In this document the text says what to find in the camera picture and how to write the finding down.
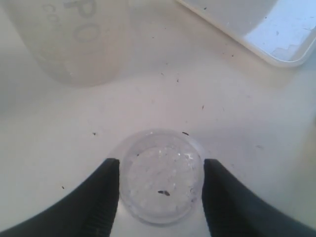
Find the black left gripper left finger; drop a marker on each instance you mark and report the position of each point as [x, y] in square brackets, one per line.
[88, 211]

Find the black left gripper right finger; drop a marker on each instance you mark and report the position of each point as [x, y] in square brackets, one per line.
[233, 210]

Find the clear dome shaker lid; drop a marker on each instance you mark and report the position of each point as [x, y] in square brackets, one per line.
[161, 175]

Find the translucent white plastic cup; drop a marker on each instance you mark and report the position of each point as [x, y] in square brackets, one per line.
[76, 42]

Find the white rectangular tray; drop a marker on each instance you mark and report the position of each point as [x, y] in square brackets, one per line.
[281, 32]

